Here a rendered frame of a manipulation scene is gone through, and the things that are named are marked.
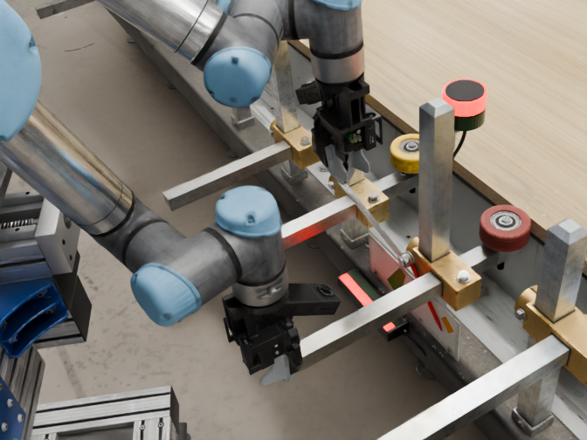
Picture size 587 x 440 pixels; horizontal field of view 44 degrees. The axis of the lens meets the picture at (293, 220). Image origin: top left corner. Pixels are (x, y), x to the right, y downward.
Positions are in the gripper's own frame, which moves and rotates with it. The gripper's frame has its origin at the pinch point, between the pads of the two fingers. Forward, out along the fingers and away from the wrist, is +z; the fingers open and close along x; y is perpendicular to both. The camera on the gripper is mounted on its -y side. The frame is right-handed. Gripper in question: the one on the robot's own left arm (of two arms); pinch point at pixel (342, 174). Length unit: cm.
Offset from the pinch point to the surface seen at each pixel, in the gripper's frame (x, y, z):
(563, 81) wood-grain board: 55, -6, 8
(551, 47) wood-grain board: 63, -17, 8
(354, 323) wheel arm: -10.6, 18.5, 12.1
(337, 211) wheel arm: 1.3, -5.7, 13.0
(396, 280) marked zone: 5.2, 6.5, 23.2
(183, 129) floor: 20, -172, 96
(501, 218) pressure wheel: 18.5, 17.6, 7.2
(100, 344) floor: -47, -82, 97
